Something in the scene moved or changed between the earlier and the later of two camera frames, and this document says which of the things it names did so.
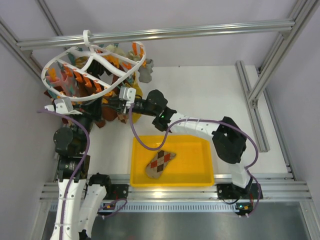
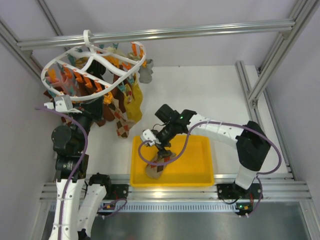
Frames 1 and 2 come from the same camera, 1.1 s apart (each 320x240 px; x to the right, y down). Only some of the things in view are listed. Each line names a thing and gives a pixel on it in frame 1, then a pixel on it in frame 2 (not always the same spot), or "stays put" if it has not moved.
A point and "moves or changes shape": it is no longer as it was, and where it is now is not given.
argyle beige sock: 123,117 moves or changes shape
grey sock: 145,73 stays put
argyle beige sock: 155,167 stays put
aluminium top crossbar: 58,41 stays put
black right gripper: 116,103 to 163,151
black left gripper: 93,108 stays put
